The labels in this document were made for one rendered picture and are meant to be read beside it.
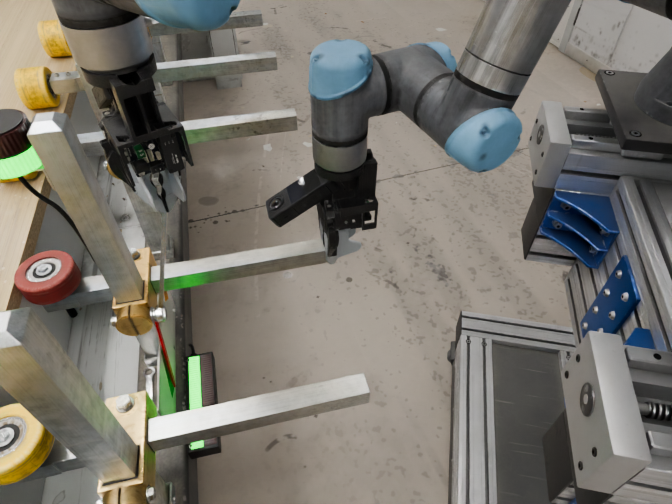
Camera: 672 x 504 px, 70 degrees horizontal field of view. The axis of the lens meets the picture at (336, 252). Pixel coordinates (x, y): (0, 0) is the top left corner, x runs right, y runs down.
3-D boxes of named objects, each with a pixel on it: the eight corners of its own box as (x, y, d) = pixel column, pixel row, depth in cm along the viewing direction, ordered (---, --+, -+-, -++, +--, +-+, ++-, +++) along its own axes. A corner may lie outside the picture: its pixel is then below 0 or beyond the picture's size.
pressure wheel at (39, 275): (102, 291, 80) (75, 242, 72) (97, 330, 75) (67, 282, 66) (51, 299, 79) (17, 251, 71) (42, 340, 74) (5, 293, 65)
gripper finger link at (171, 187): (179, 231, 62) (160, 173, 55) (164, 206, 65) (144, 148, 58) (202, 222, 63) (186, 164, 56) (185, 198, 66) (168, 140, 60)
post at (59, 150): (174, 349, 86) (64, 106, 51) (174, 366, 84) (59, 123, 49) (154, 353, 85) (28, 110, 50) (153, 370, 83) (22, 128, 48)
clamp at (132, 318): (158, 267, 81) (150, 246, 77) (156, 333, 72) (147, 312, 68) (123, 273, 80) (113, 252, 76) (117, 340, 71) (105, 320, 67)
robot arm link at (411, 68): (470, 120, 63) (399, 141, 60) (423, 83, 70) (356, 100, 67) (483, 62, 57) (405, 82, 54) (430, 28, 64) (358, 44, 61)
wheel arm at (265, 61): (275, 63, 109) (274, 47, 106) (278, 71, 106) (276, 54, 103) (39, 88, 101) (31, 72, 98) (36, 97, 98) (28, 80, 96)
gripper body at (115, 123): (132, 193, 52) (91, 90, 44) (110, 155, 57) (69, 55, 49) (197, 169, 55) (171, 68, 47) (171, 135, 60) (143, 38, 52)
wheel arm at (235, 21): (261, 21, 125) (260, 6, 123) (263, 26, 123) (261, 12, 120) (58, 40, 117) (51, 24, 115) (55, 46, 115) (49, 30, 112)
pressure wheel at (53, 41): (68, 52, 113) (78, 57, 121) (58, 15, 111) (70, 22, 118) (41, 55, 112) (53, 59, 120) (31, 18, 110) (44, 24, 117)
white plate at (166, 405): (176, 305, 90) (162, 270, 83) (178, 439, 73) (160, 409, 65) (173, 306, 90) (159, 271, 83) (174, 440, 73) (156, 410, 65)
